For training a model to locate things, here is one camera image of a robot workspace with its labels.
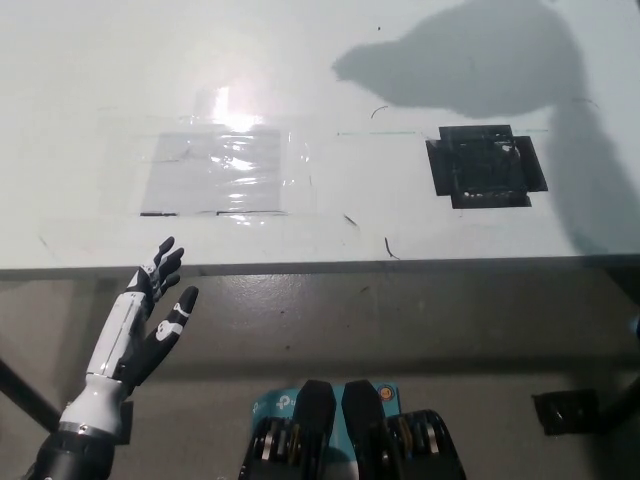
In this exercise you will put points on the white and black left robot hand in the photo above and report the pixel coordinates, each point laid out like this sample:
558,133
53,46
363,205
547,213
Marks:
120,345

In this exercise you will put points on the black floor tape patch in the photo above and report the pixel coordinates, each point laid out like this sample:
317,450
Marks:
565,412
127,422

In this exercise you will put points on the black table leg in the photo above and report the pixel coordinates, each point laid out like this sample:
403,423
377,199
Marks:
25,390

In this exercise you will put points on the teal tp-link box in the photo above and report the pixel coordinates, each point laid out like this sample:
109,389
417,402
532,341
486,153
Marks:
272,402

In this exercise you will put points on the clear tape patch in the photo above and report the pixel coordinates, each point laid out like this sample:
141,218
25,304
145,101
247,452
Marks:
210,175

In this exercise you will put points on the black left robot body block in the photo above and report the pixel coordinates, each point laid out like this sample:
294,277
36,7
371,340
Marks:
310,425

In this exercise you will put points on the black tape square marker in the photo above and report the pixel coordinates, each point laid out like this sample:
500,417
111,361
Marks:
480,167

